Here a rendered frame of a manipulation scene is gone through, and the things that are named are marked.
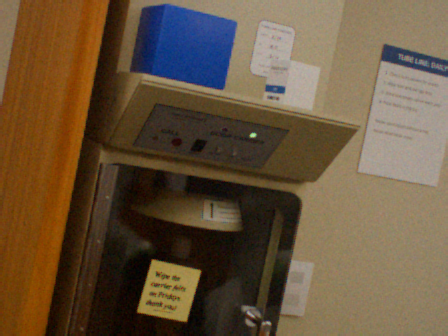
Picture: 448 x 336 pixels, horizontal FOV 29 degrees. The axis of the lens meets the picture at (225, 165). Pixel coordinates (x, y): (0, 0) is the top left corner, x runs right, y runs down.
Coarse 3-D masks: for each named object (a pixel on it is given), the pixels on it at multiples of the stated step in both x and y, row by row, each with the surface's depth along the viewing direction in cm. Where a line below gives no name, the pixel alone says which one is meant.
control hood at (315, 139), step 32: (128, 96) 106; (160, 96) 106; (192, 96) 106; (224, 96) 108; (128, 128) 110; (288, 128) 114; (320, 128) 115; (352, 128) 116; (192, 160) 117; (288, 160) 119; (320, 160) 120
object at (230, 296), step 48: (144, 192) 116; (192, 192) 119; (240, 192) 121; (288, 192) 124; (144, 240) 117; (192, 240) 120; (240, 240) 122; (288, 240) 125; (96, 288) 115; (240, 288) 123
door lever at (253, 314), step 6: (246, 312) 124; (252, 312) 124; (258, 312) 125; (246, 318) 124; (252, 318) 123; (258, 318) 122; (252, 324) 125; (258, 324) 121; (264, 324) 120; (270, 324) 120; (258, 330) 121; (264, 330) 120; (270, 330) 120
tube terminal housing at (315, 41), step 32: (128, 0) 114; (160, 0) 115; (192, 0) 116; (224, 0) 118; (256, 0) 120; (288, 0) 122; (320, 0) 124; (128, 32) 113; (320, 32) 125; (128, 64) 114; (320, 64) 125; (96, 96) 121; (256, 96) 122; (320, 96) 126; (96, 128) 118; (96, 160) 115; (128, 160) 116; (160, 160) 118; (64, 256) 122; (64, 288) 120; (64, 320) 117
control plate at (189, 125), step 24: (168, 120) 109; (192, 120) 110; (216, 120) 110; (240, 120) 111; (144, 144) 112; (168, 144) 113; (192, 144) 114; (216, 144) 114; (240, 144) 115; (264, 144) 116
